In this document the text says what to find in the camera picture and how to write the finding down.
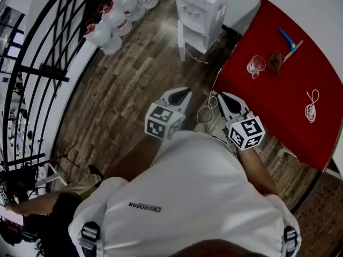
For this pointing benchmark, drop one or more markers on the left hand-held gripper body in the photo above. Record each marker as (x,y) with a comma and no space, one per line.
(163,122)

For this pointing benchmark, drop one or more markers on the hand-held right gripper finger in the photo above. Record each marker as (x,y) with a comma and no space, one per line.
(242,104)
(224,110)

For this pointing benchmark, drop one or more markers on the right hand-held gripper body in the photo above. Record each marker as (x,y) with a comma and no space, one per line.
(247,132)

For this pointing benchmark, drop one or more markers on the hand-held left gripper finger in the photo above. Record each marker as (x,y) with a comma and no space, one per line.
(167,93)
(186,102)

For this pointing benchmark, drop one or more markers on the white water dispenser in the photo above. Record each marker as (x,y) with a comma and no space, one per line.
(214,7)

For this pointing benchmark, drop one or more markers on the person's right forearm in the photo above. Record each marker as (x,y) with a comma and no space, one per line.
(254,170)

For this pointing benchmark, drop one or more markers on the clear glass cup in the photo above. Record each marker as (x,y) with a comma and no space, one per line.
(256,64)

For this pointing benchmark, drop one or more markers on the red table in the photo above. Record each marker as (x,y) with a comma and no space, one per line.
(294,76)

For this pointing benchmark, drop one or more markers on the operator arm in white sleeve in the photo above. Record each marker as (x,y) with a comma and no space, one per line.
(187,183)

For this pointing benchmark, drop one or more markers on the black metal railing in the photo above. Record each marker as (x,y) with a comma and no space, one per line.
(43,73)

